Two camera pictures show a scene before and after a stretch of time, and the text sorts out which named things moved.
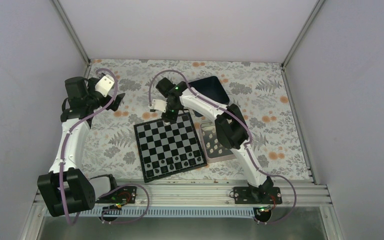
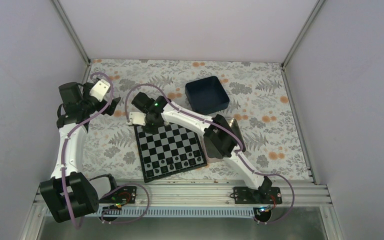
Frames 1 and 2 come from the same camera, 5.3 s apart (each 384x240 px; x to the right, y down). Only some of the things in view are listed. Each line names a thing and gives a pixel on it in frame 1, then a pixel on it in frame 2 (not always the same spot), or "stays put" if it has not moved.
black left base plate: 127,194 stays put
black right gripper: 172,118 -> 153,130
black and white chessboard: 167,148 stays put
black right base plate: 261,195 stays put
